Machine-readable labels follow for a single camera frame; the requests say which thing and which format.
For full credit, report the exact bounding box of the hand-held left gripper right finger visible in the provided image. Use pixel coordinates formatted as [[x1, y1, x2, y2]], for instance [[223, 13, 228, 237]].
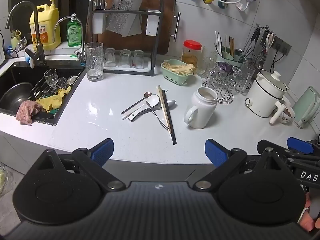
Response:
[[194, 139, 279, 190]]

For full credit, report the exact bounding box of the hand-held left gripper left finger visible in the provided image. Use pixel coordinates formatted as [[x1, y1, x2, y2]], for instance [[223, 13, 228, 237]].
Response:
[[37, 138, 125, 192]]

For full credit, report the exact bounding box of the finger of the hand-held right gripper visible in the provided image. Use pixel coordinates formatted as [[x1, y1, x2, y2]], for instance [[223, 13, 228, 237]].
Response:
[[257, 140, 320, 172], [287, 137, 320, 155]]

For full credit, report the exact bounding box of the black chopstick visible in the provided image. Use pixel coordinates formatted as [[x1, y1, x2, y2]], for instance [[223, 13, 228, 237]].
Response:
[[163, 89, 177, 145], [161, 89, 176, 143]]

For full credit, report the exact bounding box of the white ceramic mug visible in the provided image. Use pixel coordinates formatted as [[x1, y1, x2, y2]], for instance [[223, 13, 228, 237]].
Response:
[[184, 87, 217, 129]]

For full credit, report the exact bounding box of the brown wooden chopstick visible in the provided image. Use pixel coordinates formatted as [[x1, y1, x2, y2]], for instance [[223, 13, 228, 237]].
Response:
[[160, 87, 173, 134]]

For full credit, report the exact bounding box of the ivory chopstick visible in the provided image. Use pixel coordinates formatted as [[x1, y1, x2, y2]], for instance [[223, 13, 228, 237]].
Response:
[[157, 85, 172, 133]]

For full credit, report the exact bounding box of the white ceramic spoon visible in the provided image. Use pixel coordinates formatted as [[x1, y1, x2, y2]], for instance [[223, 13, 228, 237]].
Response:
[[128, 94, 160, 122]]

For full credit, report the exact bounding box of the bronze metal spoon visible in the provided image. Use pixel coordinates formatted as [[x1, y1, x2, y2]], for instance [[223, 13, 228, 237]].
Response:
[[121, 92, 152, 115]]

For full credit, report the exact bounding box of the row of hanging kitchen utensils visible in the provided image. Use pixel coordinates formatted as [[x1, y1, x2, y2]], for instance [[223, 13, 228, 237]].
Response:
[[241, 27, 276, 68]]

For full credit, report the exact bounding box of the person's right hand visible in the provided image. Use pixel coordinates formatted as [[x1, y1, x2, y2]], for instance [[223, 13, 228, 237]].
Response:
[[297, 193, 320, 233]]

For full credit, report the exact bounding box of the small white patterned cup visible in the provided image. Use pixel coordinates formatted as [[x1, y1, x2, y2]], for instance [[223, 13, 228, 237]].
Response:
[[269, 101, 296, 124]]

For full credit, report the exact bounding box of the mint green kettle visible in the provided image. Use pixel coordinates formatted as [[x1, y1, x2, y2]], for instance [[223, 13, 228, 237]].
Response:
[[291, 86, 320, 129]]

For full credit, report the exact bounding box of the white electric cooker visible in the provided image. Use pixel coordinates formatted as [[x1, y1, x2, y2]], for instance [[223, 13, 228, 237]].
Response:
[[245, 69, 290, 118]]

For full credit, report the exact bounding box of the yellow cloth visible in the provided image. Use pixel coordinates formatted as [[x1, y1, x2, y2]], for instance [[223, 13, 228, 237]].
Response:
[[36, 87, 72, 112]]

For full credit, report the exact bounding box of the set of stemmed glasses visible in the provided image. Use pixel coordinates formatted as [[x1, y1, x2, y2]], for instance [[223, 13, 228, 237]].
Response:
[[204, 61, 242, 93]]

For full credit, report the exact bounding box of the textured glass pitcher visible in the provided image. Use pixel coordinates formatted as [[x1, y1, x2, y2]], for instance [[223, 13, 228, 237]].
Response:
[[201, 48, 217, 77], [236, 64, 256, 94], [84, 42, 104, 82]]

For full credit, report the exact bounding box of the steel wool scrubber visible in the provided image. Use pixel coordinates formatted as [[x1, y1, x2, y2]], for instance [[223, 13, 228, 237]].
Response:
[[58, 76, 72, 90]]

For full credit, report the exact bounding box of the green plastic basket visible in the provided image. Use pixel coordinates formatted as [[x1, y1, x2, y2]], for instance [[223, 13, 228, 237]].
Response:
[[161, 59, 197, 86]]

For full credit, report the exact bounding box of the purple round lid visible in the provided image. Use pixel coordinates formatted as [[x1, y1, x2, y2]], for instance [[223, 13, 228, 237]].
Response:
[[217, 62, 232, 74]]

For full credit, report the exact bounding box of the pink cloth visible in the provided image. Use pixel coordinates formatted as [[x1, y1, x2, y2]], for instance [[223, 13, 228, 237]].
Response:
[[15, 100, 43, 126]]

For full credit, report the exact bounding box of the black sink drain rack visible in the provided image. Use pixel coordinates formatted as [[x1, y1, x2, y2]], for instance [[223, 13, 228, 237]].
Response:
[[29, 76, 85, 120]]

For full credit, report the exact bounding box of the clear wine glass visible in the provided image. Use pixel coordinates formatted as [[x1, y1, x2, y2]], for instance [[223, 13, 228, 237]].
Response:
[[44, 69, 58, 93]]

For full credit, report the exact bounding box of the bundle of dried beige strips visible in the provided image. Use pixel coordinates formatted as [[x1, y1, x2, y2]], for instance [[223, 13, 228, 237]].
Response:
[[164, 61, 195, 76]]

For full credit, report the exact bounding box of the red-lidded plastic jar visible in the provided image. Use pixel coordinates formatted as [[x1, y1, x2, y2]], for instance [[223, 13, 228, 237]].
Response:
[[181, 40, 202, 72]]

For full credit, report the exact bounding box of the clear plastic bag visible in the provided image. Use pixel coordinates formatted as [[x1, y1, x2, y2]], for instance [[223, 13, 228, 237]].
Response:
[[0, 164, 13, 197]]

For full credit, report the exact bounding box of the steel bowl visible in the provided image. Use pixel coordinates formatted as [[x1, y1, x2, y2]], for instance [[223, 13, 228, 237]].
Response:
[[0, 82, 33, 112]]

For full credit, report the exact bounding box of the bundle of assorted chopsticks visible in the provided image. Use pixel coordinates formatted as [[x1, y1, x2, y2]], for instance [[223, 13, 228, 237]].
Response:
[[215, 31, 236, 56]]

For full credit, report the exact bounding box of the wooden cutting board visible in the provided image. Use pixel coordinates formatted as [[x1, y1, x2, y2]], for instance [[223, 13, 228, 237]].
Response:
[[86, 0, 181, 55]]

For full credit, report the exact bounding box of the black kitchen sink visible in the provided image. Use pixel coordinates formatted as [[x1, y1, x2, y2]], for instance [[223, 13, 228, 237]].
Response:
[[0, 60, 87, 127]]

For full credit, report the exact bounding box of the chrome curved faucet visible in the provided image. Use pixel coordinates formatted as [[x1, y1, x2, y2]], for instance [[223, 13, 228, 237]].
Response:
[[52, 16, 86, 67]]

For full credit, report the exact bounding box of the green dish soap bottle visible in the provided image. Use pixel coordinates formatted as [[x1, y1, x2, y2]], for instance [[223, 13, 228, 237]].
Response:
[[67, 14, 83, 47]]

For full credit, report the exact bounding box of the crumpled plastic wrapper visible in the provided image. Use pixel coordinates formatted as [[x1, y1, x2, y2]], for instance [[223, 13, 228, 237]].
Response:
[[12, 37, 27, 52]]

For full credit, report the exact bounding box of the yellow detergent jug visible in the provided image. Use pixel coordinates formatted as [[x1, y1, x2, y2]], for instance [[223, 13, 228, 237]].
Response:
[[29, 0, 62, 51]]

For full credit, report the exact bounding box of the dark tall kitchen faucet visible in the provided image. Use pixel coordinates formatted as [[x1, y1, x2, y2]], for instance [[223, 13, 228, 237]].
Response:
[[5, 1, 47, 65]]

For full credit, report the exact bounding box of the patterned glass cutting board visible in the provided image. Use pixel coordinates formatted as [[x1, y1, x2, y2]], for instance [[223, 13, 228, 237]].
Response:
[[106, 0, 142, 37]]

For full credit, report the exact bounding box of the small pale green bottle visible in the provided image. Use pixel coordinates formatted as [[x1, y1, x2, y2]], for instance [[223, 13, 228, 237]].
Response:
[[10, 29, 22, 48]]

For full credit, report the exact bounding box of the wire glass rack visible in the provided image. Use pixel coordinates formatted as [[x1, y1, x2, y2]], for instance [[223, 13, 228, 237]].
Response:
[[201, 75, 235, 104]]

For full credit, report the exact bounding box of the black power cable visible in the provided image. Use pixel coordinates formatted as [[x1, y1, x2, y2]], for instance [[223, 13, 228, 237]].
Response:
[[271, 47, 283, 73]]

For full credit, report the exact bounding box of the dark wall power outlet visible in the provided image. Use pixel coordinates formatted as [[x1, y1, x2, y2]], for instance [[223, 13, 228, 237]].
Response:
[[260, 36, 292, 55]]

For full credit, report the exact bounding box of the wall hook rail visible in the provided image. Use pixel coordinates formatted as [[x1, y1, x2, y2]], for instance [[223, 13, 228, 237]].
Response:
[[256, 24, 275, 34]]

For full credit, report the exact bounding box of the black dish rack frame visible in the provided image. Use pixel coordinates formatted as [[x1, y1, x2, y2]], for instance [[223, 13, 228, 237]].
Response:
[[89, 0, 164, 77]]

